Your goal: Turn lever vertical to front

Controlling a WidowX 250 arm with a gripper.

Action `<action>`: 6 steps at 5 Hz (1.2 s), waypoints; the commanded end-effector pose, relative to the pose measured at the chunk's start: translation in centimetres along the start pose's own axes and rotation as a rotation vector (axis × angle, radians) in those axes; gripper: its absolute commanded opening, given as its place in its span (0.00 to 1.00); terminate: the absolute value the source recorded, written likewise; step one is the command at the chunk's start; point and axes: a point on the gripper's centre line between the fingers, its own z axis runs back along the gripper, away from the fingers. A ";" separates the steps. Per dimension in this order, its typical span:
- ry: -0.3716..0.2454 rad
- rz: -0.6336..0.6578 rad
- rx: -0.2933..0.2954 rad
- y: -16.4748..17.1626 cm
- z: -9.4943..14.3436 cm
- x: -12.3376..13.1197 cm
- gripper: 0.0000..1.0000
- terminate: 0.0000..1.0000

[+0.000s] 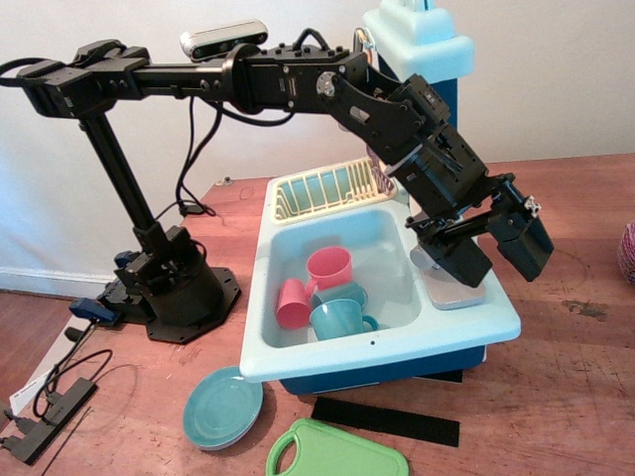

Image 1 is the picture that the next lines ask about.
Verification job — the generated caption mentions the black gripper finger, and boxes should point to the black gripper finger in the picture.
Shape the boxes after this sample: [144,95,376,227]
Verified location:
[488,195,554,282]
[418,236,492,288]

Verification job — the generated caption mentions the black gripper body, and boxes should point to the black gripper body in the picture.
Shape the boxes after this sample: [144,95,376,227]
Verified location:
[384,122,516,243]

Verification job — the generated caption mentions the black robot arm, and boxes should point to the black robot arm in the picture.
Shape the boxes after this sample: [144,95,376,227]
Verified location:
[1,37,554,343]

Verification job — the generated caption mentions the grey faucet lever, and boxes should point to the grey faucet lever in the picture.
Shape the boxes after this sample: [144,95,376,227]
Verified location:
[410,245,485,310]

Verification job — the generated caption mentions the pink mesh object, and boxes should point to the pink mesh object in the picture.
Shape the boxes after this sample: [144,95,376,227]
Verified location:
[617,222,635,284]

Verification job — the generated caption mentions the teal cup back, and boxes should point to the teal cup back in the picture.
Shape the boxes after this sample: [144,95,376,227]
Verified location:
[310,282,368,309]

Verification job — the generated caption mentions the teal cup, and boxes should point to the teal cup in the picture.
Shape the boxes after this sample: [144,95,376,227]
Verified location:
[310,282,368,309]
[310,298,379,340]

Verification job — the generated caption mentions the large pink cup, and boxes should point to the large pink cup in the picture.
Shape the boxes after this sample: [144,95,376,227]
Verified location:
[305,246,353,298]

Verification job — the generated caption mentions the light blue toy sink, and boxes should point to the light blue toy sink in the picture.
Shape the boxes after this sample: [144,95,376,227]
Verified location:
[238,0,522,398]

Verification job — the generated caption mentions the teal cup front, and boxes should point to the teal cup front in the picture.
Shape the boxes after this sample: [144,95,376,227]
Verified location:
[310,298,379,340]

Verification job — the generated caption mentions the cream dish rack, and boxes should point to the cream dish rack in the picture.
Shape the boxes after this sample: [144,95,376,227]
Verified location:
[271,158,397,225]

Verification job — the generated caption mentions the small pink cup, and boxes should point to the small pink cup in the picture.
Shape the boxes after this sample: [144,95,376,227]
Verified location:
[275,278,317,330]

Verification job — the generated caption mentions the black velcro strip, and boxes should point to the black velcro strip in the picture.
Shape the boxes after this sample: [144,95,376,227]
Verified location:
[312,397,460,447]

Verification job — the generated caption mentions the green cutting board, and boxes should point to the green cutting board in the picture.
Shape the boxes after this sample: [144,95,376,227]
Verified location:
[265,418,410,476]

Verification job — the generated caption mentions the teal plate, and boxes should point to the teal plate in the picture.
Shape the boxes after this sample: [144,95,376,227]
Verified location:
[183,366,264,451]

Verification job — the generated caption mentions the blue clamp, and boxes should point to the blue clamp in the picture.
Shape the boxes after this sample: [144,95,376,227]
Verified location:
[68,297,120,327]

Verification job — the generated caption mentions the white paper sheet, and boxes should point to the white paper sheet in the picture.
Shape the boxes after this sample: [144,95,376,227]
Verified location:
[8,326,85,417]

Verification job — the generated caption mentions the black usb hub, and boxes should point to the black usb hub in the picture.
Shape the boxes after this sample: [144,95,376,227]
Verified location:
[1,378,98,465]

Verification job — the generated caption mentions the black camera cable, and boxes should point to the black camera cable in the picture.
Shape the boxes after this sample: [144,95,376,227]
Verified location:
[176,96,294,217]

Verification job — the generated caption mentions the silver depth camera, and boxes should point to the silver depth camera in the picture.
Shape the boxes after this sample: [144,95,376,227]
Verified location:
[180,19,269,62]

